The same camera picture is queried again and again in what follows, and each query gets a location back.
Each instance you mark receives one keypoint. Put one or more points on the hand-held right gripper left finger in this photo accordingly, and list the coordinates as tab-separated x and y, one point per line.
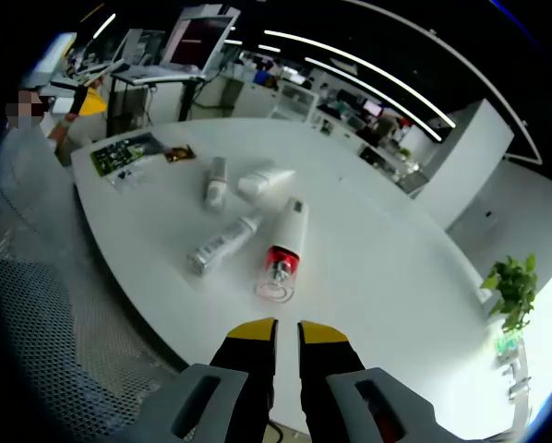
243	355

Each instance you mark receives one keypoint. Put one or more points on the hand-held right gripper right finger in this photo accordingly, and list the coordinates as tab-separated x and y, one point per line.
327	360

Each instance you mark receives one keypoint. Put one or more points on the silver skincare tube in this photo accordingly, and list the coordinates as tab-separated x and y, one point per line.
220	242

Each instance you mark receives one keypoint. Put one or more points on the white skincare bottle red cap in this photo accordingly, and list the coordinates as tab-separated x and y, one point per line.
283	240

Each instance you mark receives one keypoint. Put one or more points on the clear plastic tube packet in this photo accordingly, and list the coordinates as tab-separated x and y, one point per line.
216	184

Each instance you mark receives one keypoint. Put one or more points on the white skincare tube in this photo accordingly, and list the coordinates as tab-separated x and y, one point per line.
262	181

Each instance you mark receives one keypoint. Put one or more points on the gold foil skincare sachet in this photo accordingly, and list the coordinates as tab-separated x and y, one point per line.
180	153

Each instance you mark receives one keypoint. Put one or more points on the green skincare sachet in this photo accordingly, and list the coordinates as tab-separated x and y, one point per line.
119	152

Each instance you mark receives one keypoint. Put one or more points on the glass plant vase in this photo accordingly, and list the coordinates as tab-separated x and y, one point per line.
507	343

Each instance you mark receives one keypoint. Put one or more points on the grey mesh office chair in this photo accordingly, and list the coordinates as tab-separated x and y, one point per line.
50	332

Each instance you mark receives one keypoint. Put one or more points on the green potted plant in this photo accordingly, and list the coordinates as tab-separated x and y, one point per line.
513	286

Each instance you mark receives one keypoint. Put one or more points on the small clear plastic packet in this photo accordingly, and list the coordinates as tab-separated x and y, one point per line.
128	177

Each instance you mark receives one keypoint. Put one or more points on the white pillar cabinet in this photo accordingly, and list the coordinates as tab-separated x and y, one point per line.
470	161

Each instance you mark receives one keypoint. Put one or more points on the white open shelf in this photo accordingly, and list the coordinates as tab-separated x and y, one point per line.
294	99

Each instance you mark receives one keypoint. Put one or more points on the white desk with black legs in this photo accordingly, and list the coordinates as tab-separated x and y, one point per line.
165	78

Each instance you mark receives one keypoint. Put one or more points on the computer monitor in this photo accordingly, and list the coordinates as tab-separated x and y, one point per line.
197	37

